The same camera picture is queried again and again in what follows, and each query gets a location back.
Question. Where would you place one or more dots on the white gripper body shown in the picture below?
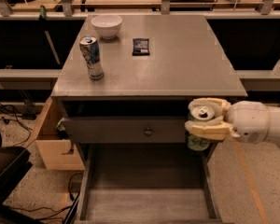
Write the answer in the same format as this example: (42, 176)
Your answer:
(248, 120)

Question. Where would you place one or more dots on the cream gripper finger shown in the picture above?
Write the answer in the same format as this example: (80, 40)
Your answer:
(213, 129)
(220, 106)

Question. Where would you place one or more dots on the green soda can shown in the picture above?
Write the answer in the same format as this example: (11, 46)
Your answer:
(198, 113)

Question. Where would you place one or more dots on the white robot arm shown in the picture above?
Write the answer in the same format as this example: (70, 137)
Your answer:
(273, 135)

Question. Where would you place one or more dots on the grey drawer cabinet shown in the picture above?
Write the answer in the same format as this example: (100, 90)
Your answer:
(185, 62)

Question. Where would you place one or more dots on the open grey lower drawer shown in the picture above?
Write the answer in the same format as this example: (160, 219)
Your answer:
(146, 184)

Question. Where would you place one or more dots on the grey top drawer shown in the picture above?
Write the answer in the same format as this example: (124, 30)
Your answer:
(125, 130)

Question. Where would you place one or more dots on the silver blue energy can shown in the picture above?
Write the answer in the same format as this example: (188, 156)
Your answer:
(89, 48)

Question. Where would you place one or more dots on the dark blue snack packet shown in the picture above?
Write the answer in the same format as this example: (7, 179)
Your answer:
(140, 46)

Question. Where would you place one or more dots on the white ceramic bowl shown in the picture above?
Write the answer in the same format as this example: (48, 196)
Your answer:
(107, 26)

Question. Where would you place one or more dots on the light wooden box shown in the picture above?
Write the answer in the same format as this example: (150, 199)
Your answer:
(56, 153)

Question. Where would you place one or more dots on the black floor equipment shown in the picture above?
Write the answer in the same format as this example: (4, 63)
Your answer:
(14, 164)

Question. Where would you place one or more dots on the metal railing frame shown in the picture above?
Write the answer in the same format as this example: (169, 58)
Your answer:
(140, 6)

